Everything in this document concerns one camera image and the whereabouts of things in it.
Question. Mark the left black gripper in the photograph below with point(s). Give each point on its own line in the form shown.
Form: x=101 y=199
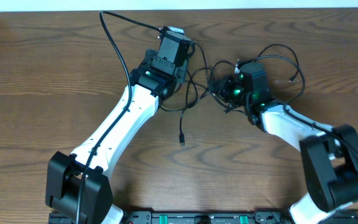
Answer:
x=150 y=57

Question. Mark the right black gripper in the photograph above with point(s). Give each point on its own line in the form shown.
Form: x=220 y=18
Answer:
x=217 y=88

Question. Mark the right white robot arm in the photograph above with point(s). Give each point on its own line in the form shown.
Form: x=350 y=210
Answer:
x=329 y=154

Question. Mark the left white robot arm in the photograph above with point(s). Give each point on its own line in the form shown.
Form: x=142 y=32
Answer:
x=78 y=184

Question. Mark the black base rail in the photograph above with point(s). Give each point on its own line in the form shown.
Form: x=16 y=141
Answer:
x=259 y=216

